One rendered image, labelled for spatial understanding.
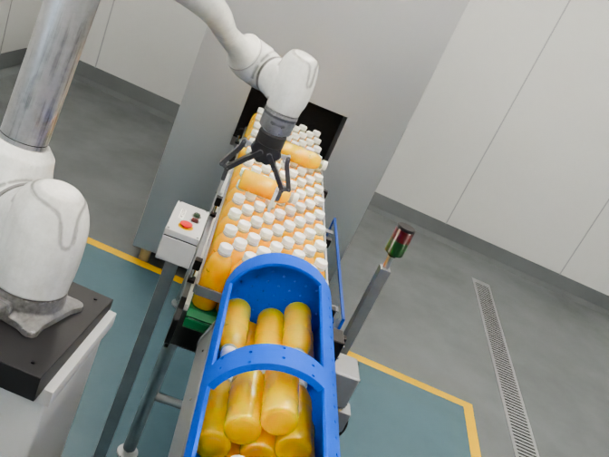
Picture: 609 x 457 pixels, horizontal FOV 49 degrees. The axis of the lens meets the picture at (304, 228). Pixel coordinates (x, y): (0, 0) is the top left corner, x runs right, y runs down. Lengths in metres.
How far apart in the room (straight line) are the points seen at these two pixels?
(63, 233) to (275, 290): 0.59
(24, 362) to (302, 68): 0.90
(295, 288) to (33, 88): 0.78
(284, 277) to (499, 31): 4.38
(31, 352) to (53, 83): 0.54
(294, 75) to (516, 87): 4.37
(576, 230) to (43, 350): 5.46
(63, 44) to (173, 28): 4.62
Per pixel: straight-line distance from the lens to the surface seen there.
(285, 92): 1.66
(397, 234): 2.12
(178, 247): 1.88
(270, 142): 1.71
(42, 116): 1.49
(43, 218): 1.36
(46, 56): 1.46
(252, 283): 1.71
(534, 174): 6.12
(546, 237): 6.34
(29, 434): 1.51
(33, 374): 1.35
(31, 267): 1.40
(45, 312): 1.46
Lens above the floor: 1.95
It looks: 23 degrees down
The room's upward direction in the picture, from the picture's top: 25 degrees clockwise
